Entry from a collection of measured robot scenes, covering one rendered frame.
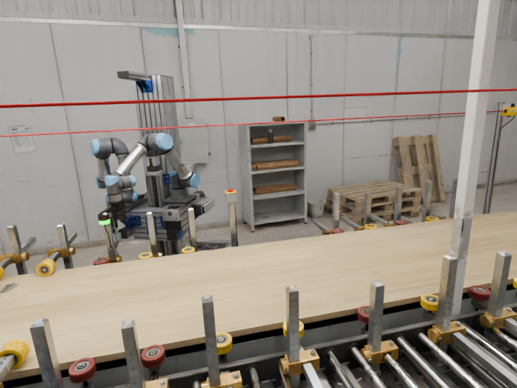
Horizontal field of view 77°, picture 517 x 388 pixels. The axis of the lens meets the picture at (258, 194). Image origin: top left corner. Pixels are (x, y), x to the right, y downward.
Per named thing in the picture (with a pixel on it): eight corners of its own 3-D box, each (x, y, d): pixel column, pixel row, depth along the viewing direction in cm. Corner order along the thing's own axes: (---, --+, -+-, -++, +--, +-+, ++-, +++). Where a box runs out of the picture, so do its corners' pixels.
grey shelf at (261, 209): (243, 223, 511) (238, 123, 473) (295, 215, 539) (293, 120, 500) (251, 232, 470) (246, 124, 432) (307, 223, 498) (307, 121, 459)
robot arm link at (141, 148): (141, 129, 236) (98, 178, 210) (152, 129, 230) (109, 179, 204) (151, 142, 244) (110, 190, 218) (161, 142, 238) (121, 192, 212)
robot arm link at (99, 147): (117, 189, 273) (114, 146, 231) (98, 192, 267) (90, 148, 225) (115, 178, 279) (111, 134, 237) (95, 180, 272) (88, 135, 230)
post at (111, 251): (115, 284, 206) (102, 212, 194) (120, 282, 207) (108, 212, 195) (113, 286, 203) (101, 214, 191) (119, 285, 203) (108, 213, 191)
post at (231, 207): (231, 264, 222) (227, 201, 211) (238, 262, 223) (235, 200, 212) (232, 266, 218) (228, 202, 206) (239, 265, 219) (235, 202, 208)
